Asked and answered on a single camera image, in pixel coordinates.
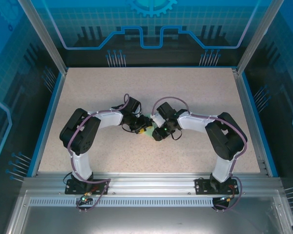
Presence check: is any slotted grey cable duct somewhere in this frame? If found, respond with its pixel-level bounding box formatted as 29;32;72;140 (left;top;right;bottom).
28;197;215;208

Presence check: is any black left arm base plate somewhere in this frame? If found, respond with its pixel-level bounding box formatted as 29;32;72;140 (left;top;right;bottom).
64;178;109;195

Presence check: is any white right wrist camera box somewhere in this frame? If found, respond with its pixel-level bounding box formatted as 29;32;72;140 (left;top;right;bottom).
150;112;166;128

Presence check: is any blue table side trim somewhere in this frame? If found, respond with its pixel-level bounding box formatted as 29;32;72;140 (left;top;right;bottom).
239;72;279;177
26;72;68;177

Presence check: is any aluminium side rail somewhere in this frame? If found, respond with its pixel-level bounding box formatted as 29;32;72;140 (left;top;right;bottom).
231;68;271;176

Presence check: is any grey metal sheet panel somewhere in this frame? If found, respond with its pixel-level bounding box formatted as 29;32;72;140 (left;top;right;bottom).
4;190;293;234

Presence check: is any aluminium frame rail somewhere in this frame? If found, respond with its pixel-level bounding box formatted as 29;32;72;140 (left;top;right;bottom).
21;171;283;195

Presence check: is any light green paper sheet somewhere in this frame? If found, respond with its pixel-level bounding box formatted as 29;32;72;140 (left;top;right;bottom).
144;114;160;139

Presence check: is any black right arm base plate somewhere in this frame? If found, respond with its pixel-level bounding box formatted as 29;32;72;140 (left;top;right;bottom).
194;177;240;195

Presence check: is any aluminium corner post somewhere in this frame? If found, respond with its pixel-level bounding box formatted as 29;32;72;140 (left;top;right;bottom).
235;0;285;75
17;0;68;75

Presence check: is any cable connector with green light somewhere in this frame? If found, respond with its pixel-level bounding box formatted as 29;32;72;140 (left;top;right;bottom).
79;192;92;204
218;194;235;203

